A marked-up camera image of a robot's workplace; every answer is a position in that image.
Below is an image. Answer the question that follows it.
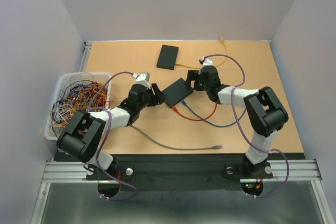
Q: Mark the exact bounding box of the aluminium frame rail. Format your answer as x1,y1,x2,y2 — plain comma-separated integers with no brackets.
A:
42,159,322,183

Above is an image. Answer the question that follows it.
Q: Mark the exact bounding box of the red ethernet cable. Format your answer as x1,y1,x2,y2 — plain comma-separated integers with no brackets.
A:
172,102,218,122

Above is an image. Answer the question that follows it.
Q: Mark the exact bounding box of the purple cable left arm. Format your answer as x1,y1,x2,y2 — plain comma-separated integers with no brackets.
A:
86,71,139,201

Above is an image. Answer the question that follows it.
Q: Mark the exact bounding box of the tangle of coloured wires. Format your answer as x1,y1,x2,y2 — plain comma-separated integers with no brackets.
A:
39,74,119,135

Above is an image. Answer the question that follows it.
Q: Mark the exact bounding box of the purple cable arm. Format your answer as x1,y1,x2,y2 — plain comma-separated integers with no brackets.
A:
202,54,290,199
86,71,139,201

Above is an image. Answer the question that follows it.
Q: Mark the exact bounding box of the white plastic basket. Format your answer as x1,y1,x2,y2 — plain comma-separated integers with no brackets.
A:
44,72,117,140

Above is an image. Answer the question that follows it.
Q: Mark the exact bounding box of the blue ethernet cable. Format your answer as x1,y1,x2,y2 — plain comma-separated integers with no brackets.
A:
180,99,247,128

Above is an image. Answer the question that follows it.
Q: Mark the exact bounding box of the black network switch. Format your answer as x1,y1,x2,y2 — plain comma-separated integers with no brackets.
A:
156,45,179,70
162,78,193,108

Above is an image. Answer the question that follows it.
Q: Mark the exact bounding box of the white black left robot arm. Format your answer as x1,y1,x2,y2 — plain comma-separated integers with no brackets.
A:
56,83,165,179

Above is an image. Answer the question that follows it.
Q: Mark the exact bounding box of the grey ethernet cable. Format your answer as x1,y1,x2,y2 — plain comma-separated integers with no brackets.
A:
130,125,223,151

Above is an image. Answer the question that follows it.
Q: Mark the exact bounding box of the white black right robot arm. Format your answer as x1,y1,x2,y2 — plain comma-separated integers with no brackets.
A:
185,66,289,177

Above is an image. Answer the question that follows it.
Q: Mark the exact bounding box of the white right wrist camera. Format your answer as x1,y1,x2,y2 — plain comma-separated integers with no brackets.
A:
199,57,214,68

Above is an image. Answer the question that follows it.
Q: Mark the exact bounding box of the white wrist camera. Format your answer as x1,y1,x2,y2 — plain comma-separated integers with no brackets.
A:
199,57,214,68
132,72,151,89

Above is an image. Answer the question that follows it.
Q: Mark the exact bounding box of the yellow ethernet cable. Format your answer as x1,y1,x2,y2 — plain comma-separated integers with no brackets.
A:
175,35,228,69

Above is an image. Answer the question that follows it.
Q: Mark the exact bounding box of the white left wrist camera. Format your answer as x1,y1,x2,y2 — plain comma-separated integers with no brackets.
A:
132,72,151,89

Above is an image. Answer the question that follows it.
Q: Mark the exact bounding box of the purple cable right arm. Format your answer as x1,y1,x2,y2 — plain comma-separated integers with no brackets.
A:
202,54,290,199

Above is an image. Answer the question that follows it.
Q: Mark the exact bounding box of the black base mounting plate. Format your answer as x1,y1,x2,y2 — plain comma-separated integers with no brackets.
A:
86,153,274,198

